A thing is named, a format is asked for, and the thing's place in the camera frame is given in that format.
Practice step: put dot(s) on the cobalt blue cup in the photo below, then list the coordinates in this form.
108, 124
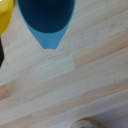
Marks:
46, 16

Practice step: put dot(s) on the small grey round object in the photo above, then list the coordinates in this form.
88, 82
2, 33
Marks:
85, 124

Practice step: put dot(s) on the yellow bowl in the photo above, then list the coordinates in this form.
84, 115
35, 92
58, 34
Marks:
4, 13

